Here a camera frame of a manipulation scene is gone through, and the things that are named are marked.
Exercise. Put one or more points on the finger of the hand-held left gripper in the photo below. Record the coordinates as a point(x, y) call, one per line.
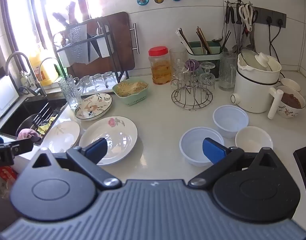
point(24, 145)

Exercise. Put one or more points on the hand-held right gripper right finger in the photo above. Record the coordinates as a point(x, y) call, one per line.
point(213, 151)

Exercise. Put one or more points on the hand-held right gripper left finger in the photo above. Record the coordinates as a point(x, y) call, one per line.
point(97, 148)

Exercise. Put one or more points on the white plate pink flower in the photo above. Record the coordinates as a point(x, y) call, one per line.
point(117, 135)

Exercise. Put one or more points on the white plate faint leaf print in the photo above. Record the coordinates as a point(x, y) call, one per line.
point(62, 135)

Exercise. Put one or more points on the rabbit and leaf print plate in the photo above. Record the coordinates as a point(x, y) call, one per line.
point(92, 107)

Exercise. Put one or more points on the pink cloth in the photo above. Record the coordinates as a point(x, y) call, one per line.
point(25, 133)

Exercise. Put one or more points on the red printed box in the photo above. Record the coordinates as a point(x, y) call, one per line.
point(2, 173)

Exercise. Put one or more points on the yellow sponge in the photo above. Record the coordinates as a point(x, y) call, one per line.
point(44, 129)

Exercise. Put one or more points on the black utensils in sink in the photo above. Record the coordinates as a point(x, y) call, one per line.
point(41, 116)

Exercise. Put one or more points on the black kitchen sink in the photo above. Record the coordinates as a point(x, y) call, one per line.
point(25, 110)

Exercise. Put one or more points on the white countertop appliance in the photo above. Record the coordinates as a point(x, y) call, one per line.
point(4, 97)

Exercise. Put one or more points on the green plastic basket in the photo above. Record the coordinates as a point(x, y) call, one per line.
point(133, 100)

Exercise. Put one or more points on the steel pull-down kitchen faucet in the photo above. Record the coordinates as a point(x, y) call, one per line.
point(32, 80)

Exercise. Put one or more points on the small upturned drinking glass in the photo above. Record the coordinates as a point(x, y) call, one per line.
point(86, 83)
point(109, 78)
point(97, 81)

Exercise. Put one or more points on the pale shredded noodles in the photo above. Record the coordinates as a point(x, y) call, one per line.
point(130, 88)

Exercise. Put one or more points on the white electric cooking pot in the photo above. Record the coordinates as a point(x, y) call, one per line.
point(253, 92)

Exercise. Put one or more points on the clear stemmed glass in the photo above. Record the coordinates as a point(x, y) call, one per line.
point(179, 76)
point(207, 78)

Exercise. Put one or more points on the yellow detergent bottle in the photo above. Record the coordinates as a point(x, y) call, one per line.
point(45, 72)

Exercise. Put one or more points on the tall textured glass mug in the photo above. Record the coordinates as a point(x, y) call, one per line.
point(226, 70)

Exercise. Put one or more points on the patterned mug with pestle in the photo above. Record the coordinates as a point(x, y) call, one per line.
point(288, 112)

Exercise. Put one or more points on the thin steel arched faucet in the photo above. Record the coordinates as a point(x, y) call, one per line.
point(50, 58)

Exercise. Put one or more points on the black induction cooktop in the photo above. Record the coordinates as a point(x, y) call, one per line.
point(305, 165)

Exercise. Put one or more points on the green utensil holder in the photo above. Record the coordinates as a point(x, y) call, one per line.
point(210, 57)

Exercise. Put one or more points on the black metal dish rack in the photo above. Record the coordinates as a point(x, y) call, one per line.
point(112, 55)

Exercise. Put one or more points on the red lid plastic jar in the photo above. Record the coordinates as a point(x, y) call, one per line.
point(160, 67)

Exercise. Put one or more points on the clear glass tumbler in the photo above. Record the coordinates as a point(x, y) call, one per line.
point(177, 56)

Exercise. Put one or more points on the plain white ceramic bowl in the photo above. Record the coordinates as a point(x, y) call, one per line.
point(291, 85)

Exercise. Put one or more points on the white knife holder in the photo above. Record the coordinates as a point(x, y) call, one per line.
point(102, 43)

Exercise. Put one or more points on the grey textured cutlery holder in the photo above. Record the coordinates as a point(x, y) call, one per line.
point(77, 45)

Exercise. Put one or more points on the glass pot lid white knob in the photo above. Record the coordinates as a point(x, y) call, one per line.
point(264, 59)

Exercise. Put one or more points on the bundle of brown chopsticks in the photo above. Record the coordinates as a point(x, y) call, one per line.
point(203, 41)

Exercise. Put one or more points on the steel ladle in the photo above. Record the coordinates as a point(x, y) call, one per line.
point(217, 40)

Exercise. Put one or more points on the bundle of pale chopsticks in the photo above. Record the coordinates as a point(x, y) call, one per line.
point(184, 41)

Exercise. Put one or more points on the dark cooking utensils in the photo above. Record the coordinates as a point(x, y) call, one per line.
point(67, 12)

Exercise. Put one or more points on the steel hanging utensil rack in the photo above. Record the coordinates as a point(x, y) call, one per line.
point(239, 2)

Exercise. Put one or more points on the dark window frame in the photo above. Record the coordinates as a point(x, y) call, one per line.
point(8, 22)

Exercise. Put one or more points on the black wall power strip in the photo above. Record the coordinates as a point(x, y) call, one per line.
point(264, 15)

